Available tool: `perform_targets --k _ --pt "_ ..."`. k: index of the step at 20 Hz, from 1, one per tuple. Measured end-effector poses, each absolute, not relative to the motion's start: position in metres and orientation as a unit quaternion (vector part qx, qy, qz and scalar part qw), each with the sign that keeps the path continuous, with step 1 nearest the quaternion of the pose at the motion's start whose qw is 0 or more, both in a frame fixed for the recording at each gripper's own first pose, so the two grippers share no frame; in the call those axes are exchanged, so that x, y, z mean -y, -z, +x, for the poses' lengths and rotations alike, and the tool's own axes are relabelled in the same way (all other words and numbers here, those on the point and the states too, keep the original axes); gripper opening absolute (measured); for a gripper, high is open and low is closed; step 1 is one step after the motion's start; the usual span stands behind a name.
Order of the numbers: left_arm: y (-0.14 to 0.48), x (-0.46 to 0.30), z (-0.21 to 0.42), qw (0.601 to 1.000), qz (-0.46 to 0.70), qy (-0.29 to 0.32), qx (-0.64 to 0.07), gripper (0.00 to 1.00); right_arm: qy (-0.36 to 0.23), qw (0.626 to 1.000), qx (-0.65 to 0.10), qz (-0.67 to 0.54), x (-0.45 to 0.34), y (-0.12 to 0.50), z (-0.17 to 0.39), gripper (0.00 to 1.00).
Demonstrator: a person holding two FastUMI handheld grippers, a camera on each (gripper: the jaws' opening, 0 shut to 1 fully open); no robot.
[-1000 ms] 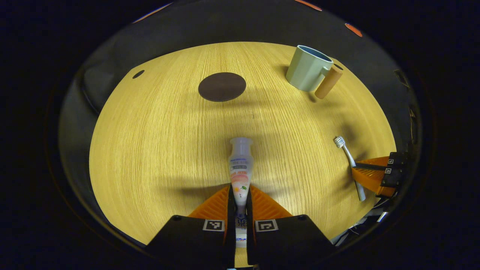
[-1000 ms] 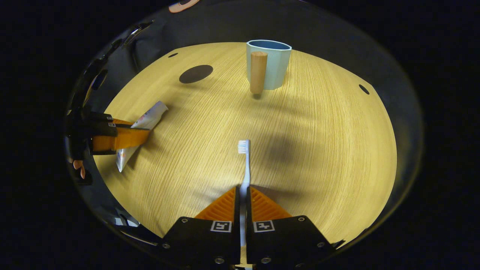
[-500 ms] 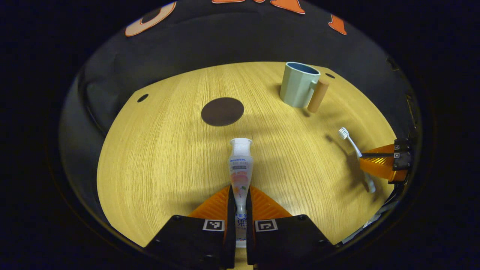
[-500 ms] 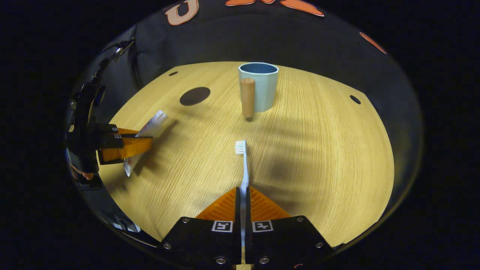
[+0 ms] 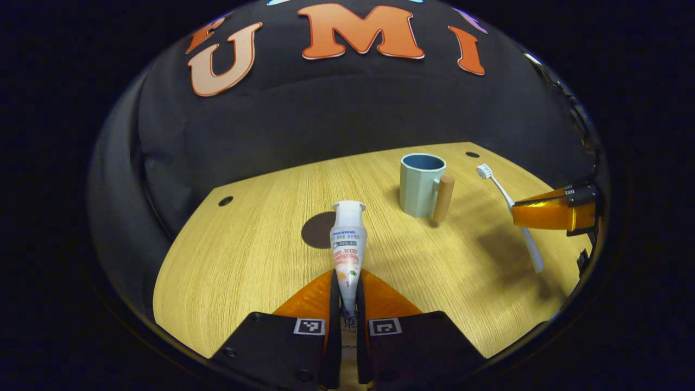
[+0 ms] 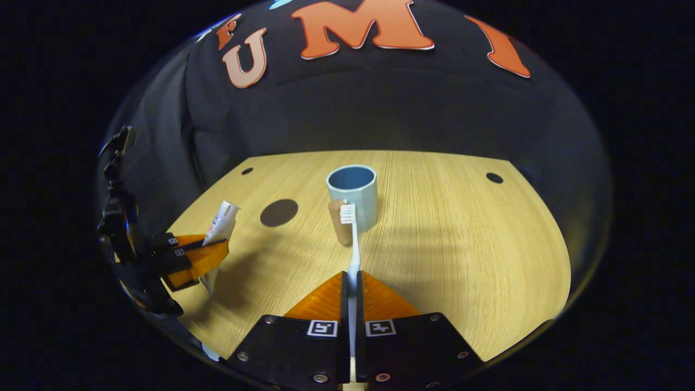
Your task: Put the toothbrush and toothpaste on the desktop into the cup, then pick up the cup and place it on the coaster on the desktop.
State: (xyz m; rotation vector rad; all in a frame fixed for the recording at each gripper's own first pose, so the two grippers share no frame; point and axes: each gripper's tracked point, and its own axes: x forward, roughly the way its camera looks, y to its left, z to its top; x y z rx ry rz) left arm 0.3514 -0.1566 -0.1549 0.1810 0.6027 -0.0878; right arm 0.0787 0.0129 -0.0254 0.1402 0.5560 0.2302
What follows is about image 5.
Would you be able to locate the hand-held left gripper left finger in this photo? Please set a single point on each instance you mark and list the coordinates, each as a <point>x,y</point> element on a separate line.
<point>271,347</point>

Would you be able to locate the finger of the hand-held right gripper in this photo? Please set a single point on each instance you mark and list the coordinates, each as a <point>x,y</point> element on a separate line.
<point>548,214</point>

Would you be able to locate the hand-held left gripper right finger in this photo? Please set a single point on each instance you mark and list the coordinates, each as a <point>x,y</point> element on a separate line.
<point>423,347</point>

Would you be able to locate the white toothbrush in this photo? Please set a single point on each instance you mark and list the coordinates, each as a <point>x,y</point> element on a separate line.
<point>529,244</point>

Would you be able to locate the white toothpaste tube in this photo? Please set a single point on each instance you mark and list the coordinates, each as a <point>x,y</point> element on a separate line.
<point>348,250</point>

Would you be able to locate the dark round coaster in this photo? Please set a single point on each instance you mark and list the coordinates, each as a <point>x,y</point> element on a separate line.
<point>317,232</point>

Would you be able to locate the pale green cup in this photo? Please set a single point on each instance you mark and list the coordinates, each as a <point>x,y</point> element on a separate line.
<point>419,190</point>

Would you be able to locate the black backdrop cloth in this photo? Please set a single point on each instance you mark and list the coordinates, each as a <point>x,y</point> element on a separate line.
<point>304,125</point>

